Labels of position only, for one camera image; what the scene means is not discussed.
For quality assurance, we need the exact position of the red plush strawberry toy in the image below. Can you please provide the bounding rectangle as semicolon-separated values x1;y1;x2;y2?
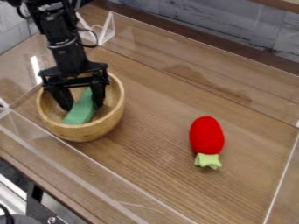
189;116;224;170

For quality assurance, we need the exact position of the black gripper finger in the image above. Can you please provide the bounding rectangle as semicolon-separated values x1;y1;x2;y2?
50;87;73;111
90;82;105;109

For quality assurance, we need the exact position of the brown wooden bowl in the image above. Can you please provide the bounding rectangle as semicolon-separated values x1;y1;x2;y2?
36;73;125;142

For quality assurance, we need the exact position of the clear acrylic corner bracket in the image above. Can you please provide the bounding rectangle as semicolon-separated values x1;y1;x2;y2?
76;13;114;46

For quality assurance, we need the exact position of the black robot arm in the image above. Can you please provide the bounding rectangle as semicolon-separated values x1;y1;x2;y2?
0;0;109;111

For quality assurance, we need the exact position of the black cable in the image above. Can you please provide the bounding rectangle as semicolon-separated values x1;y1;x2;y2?
74;27;100;49

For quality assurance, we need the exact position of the green foam block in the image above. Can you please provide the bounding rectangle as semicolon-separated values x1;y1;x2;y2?
61;87;94;125

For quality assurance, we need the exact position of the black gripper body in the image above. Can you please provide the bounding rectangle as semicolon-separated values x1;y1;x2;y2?
38;42;109;91

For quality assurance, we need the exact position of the clear acrylic enclosure wall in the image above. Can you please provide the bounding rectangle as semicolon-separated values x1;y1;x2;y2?
0;16;299;224

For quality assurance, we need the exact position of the black metal table frame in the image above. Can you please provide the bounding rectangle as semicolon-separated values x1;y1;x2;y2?
25;183;78;224

